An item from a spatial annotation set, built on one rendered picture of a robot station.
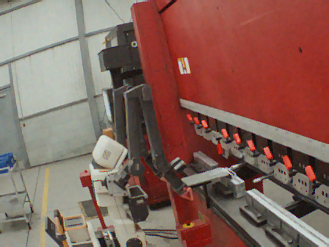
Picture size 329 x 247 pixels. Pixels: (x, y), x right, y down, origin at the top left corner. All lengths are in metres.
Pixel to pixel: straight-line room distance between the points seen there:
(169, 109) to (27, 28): 6.77
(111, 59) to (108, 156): 1.33
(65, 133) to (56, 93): 0.99
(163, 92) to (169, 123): 0.25
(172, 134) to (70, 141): 6.30
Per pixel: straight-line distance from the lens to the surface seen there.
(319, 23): 1.04
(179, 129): 3.25
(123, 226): 2.26
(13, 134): 9.44
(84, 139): 9.40
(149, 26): 3.21
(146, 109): 2.01
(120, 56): 3.32
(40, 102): 9.31
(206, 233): 2.21
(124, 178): 2.02
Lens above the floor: 1.72
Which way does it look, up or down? 9 degrees down
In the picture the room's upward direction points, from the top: 12 degrees counter-clockwise
